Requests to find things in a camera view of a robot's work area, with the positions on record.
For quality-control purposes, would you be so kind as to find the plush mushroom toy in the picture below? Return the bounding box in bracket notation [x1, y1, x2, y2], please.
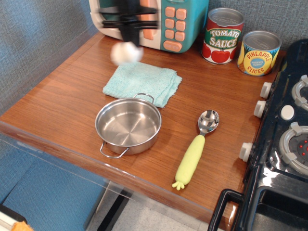
[110, 42, 143, 66]

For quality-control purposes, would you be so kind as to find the spoon with yellow handle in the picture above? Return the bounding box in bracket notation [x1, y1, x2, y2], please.
[172, 110, 219, 191]

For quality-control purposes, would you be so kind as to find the toy microwave teal and cream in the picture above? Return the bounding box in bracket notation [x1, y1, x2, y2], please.
[89, 0, 209, 53]

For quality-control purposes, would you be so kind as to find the light blue folded cloth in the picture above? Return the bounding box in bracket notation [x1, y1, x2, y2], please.
[103, 62, 182, 108]

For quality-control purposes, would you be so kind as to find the small steel pan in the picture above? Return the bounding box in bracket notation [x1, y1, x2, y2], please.
[95, 93, 162, 159]

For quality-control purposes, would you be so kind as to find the black toy stove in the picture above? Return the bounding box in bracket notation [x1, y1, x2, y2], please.
[208, 39, 308, 231]

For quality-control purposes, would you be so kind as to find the orange fuzzy object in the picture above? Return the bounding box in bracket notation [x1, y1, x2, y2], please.
[11, 221, 33, 231]

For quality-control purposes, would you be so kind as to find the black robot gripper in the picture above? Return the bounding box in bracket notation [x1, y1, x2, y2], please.
[98, 0, 158, 47]

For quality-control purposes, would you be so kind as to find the pineapple slices can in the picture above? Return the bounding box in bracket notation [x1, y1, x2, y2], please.
[237, 30, 282, 77]

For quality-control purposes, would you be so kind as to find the tomato sauce can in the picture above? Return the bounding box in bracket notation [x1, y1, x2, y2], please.
[202, 8, 245, 64]

